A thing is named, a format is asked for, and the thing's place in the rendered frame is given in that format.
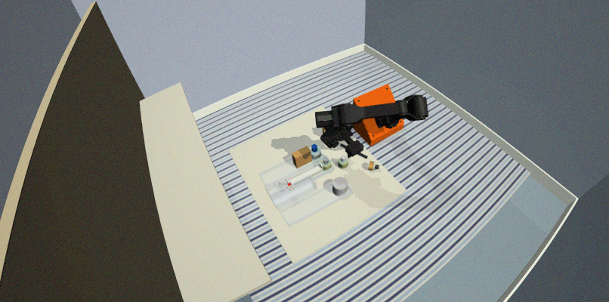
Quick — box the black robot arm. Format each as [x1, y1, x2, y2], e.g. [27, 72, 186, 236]
[315, 94, 428, 149]

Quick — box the blue-capped glass jar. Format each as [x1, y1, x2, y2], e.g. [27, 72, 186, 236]
[310, 144, 321, 160]

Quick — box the black cylinder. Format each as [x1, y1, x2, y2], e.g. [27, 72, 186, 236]
[332, 177, 348, 196]

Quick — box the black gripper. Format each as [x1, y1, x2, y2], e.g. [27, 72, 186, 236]
[334, 126, 363, 158]

